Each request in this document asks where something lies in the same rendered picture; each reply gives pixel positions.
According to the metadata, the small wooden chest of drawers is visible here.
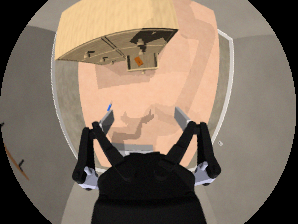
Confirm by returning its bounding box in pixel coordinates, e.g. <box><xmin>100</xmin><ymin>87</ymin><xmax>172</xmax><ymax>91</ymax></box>
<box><xmin>55</xmin><ymin>0</ymin><xmax>179</xmax><ymax>63</ymax></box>

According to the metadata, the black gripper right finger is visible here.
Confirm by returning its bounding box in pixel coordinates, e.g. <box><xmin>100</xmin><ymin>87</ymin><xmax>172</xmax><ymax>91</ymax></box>
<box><xmin>154</xmin><ymin>107</ymin><xmax>221</xmax><ymax>186</ymax></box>

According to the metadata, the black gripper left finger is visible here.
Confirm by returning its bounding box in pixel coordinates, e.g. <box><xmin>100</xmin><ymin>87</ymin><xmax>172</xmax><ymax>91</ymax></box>
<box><xmin>72</xmin><ymin>109</ymin><xmax>137</xmax><ymax>191</ymax></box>

